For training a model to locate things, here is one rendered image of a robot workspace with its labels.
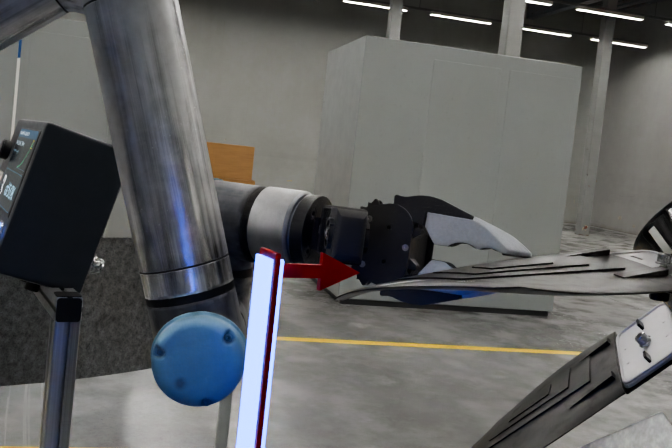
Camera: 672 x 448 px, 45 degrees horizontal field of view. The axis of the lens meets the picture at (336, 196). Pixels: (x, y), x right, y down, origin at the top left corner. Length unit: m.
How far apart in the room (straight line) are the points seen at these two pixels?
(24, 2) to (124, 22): 0.18
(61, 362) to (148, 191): 0.40
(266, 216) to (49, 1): 0.29
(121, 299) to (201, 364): 1.78
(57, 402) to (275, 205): 0.41
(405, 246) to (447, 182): 6.28
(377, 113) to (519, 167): 1.37
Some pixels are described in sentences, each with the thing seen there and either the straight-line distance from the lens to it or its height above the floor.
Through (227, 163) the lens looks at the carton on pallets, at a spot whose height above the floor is 1.03.
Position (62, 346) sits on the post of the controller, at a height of 1.00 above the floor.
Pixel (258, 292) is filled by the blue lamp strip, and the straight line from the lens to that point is 0.49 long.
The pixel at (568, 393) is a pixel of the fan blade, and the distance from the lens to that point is 0.82.
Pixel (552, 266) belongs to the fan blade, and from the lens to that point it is 0.62.
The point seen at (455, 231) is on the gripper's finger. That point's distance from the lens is 0.69.
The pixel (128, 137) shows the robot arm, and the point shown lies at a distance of 0.66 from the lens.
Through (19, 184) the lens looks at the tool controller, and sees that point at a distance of 1.04.
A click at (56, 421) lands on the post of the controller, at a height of 0.90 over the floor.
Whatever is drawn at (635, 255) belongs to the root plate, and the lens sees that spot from 0.73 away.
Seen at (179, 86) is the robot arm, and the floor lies 1.29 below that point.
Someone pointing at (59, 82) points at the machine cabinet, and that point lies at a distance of 6.57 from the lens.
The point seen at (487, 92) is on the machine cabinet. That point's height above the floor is 1.91.
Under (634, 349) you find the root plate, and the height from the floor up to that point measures 1.10.
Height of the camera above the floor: 1.25
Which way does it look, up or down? 3 degrees down
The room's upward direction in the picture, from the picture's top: 6 degrees clockwise
